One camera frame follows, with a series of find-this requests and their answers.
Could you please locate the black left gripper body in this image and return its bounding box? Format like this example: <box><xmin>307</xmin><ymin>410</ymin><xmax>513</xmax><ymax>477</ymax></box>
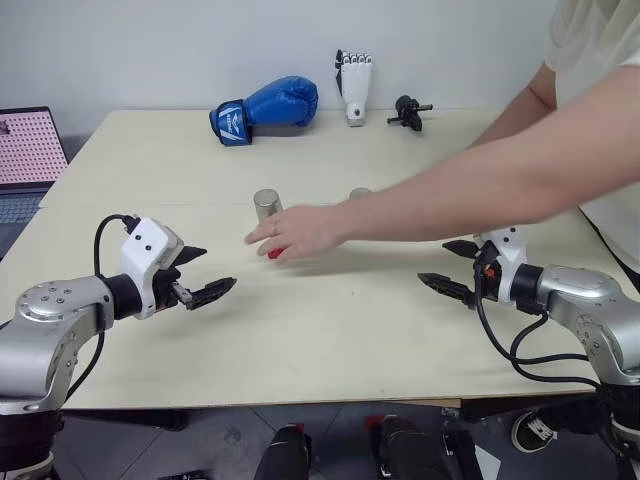
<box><xmin>151</xmin><ymin>266</ymin><xmax>195</xmax><ymax>313</ymax></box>

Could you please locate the small black gripper device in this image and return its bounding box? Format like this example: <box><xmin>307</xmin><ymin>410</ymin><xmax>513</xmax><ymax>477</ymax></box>
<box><xmin>386</xmin><ymin>94</ymin><xmax>435</xmax><ymax>133</ymax></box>

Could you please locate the open grey laptop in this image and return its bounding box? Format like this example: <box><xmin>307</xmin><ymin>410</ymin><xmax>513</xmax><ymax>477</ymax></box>
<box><xmin>0</xmin><ymin>105</ymin><xmax>71</xmax><ymax>262</ymax></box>

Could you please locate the person's white shirt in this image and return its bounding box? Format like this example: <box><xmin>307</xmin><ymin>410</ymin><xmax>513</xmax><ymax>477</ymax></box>
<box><xmin>543</xmin><ymin>0</ymin><xmax>640</xmax><ymax>281</ymax></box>

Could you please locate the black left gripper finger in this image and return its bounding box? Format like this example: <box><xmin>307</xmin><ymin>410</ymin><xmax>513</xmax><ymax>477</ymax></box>
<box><xmin>188</xmin><ymin>276</ymin><xmax>238</xmax><ymax>312</ymax></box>
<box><xmin>174</xmin><ymin>245</ymin><xmax>209</xmax><ymax>267</ymax></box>

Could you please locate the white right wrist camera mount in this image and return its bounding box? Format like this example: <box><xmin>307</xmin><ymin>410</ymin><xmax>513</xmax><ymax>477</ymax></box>
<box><xmin>477</xmin><ymin>226</ymin><xmax>527</xmax><ymax>304</ymax></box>

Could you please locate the person's bare hand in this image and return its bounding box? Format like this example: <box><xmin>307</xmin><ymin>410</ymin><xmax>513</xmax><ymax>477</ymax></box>
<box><xmin>244</xmin><ymin>201</ymin><xmax>352</xmax><ymax>264</ymax></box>

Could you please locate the white robotic hand model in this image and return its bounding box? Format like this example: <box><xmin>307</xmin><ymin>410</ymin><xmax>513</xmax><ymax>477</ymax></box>
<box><xmin>331</xmin><ymin>48</ymin><xmax>375</xmax><ymax>128</ymax></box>

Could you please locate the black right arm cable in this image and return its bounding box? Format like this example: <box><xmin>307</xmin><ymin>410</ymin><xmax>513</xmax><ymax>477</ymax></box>
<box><xmin>473</xmin><ymin>279</ymin><xmax>604</xmax><ymax>390</ymax></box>

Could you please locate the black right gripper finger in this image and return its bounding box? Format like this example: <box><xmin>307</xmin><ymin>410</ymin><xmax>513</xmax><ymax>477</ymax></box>
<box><xmin>441</xmin><ymin>239</ymin><xmax>484</xmax><ymax>259</ymax></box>
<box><xmin>416</xmin><ymin>272</ymin><xmax>477</xmax><ymax>309</ymax></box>

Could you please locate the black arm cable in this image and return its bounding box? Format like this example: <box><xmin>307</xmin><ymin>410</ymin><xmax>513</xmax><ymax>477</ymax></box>
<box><xmin>64</xmin><ymin>214</ymin><xmax>140</xmax><ymax>401</ymax></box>
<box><xmin>473</xmin><ymin>279</ymin><xmax>604</xmax><ymax>390</ymax></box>

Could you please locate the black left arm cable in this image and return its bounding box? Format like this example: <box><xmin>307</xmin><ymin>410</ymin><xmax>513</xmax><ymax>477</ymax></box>
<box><xmin>64</xmin><ymin>214</ymin><xmax>140</xmax><ymax>401</ymax></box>

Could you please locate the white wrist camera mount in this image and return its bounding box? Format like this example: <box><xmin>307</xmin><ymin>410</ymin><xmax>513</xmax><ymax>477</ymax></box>
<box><xmin>119</xmin><ymin>217</ymin><xmax>186</xmax><ymax>321</ymax></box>
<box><xmin>477</xmin><ymin>226</ymin><xmax>527</xmax><ymax>304</ymax></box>

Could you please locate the black and white sneaker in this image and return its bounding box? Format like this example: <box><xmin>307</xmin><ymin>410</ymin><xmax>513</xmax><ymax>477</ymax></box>
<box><xmin>511</xmin><ymin>408</ymin><xmax>560</xmax><ymax>452</ymax></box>

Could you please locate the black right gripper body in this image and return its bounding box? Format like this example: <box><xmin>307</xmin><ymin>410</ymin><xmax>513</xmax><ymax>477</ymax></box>
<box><xmin>471</xmin><ymin>242</ymin><xmax>501</xmax><ymax>304</ymax></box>

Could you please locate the blue boxing glove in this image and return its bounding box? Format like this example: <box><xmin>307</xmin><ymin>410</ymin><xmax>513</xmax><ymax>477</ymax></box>
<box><xmin>208</xmin><ymin>75</ymin><xmax>320</xmax><ymax>148</ymax></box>

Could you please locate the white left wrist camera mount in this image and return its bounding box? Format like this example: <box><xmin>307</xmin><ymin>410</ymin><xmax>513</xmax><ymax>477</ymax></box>
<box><xmin>119</xmin><ymin>217</ymin><xmax>186</xmax><ymax>321</ymax></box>

